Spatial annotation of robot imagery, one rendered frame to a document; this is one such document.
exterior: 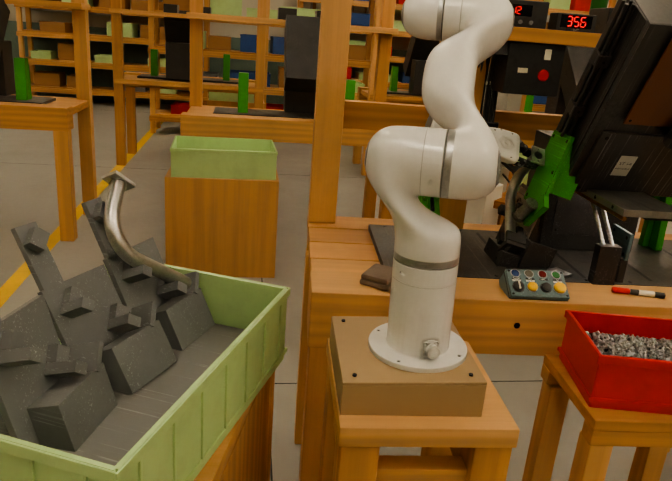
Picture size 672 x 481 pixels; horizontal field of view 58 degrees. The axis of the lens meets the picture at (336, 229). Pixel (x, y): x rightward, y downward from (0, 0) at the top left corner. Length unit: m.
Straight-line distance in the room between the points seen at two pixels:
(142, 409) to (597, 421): 0.86
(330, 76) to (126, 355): 1.11
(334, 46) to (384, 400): 1.16
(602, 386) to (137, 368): 0.91
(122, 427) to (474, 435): 0.60
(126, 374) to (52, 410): 0.17
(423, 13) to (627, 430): 0.93
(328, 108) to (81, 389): 1.19
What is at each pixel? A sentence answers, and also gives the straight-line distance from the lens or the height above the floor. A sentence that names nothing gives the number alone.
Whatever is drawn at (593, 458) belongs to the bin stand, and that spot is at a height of 0.71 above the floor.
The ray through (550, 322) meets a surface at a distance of 1.60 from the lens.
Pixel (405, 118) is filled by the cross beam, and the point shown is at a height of 1.23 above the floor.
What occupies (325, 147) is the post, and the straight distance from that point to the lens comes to 1.95.
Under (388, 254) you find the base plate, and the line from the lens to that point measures 1.72.
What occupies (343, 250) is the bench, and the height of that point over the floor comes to 0.88.
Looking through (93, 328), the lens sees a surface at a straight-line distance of 1.21.
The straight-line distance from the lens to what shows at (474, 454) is 1.18.
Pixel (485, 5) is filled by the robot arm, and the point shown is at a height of 1.56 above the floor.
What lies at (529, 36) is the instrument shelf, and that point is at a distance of 1.92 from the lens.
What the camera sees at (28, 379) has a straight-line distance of 1.07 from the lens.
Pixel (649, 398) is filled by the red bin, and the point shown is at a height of 0.83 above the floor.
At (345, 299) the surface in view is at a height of 0.88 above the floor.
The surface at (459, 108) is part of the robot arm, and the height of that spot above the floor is 1.38.
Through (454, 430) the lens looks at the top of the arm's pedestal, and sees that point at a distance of 1.13.
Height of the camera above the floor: 1.49
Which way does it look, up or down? 18 degrees down
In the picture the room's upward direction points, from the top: 4 degrees clockwise
